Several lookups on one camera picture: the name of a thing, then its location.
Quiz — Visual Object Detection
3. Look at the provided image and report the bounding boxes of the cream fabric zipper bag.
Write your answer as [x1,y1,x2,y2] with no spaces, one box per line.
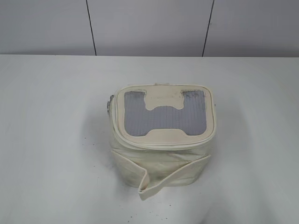
[108,84,216,200]

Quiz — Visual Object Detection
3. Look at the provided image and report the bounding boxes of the silver metal zipper pull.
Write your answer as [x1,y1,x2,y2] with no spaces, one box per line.
[107,95,114,115]

